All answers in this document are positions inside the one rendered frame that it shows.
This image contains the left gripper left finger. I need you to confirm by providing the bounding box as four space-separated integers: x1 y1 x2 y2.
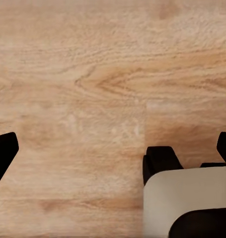
0 132 19 180

